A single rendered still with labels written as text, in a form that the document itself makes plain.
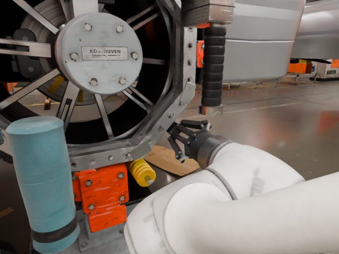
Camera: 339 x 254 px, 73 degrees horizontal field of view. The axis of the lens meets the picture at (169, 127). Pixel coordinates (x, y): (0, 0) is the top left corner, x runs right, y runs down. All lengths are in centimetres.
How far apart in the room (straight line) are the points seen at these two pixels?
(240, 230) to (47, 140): 33
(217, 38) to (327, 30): 241
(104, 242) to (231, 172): 62
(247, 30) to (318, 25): 191
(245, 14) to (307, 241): 82
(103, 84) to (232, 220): 28
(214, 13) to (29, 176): 40
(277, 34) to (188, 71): 53
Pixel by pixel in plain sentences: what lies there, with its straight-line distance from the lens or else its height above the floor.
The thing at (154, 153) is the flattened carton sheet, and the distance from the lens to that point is 201.
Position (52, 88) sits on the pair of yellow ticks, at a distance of 79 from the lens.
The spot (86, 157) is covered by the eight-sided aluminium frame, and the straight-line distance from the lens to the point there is 59.
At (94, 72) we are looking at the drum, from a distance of 40.
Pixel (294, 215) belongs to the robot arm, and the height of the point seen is 73.
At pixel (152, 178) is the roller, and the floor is 51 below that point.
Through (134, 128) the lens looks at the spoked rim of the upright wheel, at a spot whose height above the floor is 64.
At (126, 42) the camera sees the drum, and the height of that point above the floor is 87.
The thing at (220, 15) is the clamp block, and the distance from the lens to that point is 41.
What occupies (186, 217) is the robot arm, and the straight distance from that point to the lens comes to 30.
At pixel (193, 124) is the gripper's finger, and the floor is 67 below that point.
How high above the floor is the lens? 86
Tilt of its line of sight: 18 degrees down
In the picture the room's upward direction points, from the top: straight up
